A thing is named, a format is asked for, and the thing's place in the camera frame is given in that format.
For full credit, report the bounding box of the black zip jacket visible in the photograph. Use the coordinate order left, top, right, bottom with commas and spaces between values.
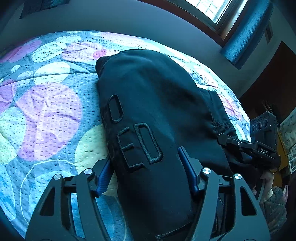
95, 50, 236, 240

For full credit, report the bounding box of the person's right hand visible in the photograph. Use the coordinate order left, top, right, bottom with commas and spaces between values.
259, 171, 274, 204

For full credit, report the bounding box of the beige patterned bedding pile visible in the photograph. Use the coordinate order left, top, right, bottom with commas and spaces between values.
280, 111, 295, 174

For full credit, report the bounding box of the dark wooden wardrobe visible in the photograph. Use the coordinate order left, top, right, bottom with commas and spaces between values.
239, 42, 295, 123

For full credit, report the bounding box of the dark patterned right sleeve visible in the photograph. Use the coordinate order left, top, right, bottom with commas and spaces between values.
259, 186, 287, 237

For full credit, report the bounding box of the floral quilted bedspread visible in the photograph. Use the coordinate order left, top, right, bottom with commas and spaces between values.
1, 31, 250, 237

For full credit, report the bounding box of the blue curtain right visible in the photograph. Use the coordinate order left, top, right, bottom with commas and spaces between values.
220, 0, 273, 70

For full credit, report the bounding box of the blue curtain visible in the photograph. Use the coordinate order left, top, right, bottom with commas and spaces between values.
220, 0, 273, 70
20, 0, 70, 19

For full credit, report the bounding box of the wooden framed window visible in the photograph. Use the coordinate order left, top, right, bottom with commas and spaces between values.
143, 0, 250, 47

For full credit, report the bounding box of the blue curtain left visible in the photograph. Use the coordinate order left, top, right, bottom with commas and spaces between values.
20, 0, 70, 19

